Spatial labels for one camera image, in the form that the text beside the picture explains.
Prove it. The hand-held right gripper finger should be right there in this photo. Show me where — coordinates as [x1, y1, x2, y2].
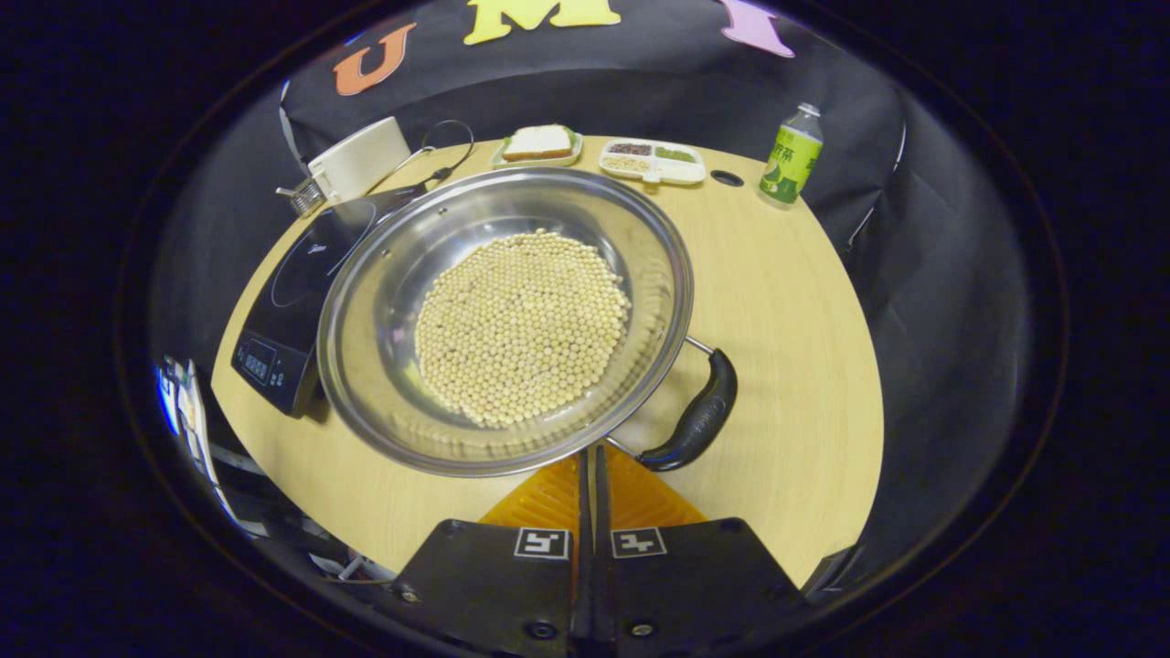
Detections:
[388, 445, 592, 658]
[592, 443, 810, 658]

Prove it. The stainless steel pot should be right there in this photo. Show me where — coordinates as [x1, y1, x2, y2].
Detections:
[315, 167, 739, 478]

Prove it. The black induction cooktop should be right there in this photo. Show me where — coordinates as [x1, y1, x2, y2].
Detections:
[230, 183, 426, 419]

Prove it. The heap of soybeans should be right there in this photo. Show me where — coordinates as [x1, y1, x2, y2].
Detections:
[414, 228, 632, 430]

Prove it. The white rectangular plate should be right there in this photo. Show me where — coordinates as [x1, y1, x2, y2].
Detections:
[491, 128, 584, 171]

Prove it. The white divided dish with beans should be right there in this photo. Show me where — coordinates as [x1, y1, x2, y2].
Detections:
[599, 138, 707, 186]

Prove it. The sandwich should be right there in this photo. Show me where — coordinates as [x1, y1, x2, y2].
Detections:
[501, 124, 575, 163]

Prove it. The green drink bottle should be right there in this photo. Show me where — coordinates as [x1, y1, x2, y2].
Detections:
[759, 102, 824, 206]

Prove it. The white toaster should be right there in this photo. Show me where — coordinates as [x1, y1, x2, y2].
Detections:
[308, 116, 412, 204]

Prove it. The black toaster cable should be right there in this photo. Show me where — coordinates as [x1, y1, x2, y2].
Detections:
[393, 119, 476, 197]

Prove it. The wire mesh basket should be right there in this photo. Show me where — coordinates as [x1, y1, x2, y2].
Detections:
[276, 178, 327, 218]

